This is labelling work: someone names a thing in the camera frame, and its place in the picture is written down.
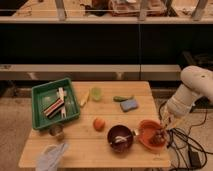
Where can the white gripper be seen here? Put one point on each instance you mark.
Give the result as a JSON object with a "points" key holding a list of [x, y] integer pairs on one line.
{"points": [[175, 111]]}

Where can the red orange bowl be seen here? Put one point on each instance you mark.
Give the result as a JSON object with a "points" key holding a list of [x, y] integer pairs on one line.
{"points": [[147, 129]]}

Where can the dark red grape bunch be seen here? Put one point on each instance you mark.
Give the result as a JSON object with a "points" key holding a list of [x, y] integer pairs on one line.
{"points": [[159, 137]]}

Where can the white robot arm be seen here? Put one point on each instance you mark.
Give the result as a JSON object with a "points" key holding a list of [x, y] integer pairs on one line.
{"points": [[197, 82]]}

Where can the dark brown bowl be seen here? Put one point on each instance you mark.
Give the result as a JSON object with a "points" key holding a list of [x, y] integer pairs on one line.
{"points": [[120, 130]]}

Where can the white spoon in bowl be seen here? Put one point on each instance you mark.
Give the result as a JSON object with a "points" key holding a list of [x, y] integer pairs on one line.
{"points": [[119, 139]]}

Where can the blue sponge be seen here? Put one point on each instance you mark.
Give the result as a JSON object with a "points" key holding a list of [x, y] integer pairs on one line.
{"points": [[129, 105]]}

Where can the black power adapter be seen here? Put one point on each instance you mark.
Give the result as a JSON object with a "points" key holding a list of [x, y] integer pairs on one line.
{"points": [[194, 159]]}

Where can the green pepper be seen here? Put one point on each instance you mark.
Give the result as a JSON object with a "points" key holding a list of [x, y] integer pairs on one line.
{"points": [[121, 99]]}

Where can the orange fruit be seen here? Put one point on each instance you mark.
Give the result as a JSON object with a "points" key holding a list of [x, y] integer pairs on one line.
{"points": [[99, 124]]}

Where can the light green cup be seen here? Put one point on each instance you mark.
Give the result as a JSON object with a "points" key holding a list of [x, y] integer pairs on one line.
{"points": [[96, 94]]}

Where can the small metal cup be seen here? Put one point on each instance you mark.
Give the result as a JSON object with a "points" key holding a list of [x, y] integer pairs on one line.
{"points": [[57, 131]]}

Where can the white fork in tray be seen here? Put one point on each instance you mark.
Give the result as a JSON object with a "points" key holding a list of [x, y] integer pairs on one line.
{"points": [[61, 95]]}

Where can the striped block in tray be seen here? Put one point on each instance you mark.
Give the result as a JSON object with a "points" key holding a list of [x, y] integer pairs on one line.
{"points": [[53, 108]]}

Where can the light blue cloth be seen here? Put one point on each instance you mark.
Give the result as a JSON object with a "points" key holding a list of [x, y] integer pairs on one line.
{"points": [[50, 158]]}

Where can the green plastic tray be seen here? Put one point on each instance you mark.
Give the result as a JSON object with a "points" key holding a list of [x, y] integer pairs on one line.
{"points": [[44, 95]]}

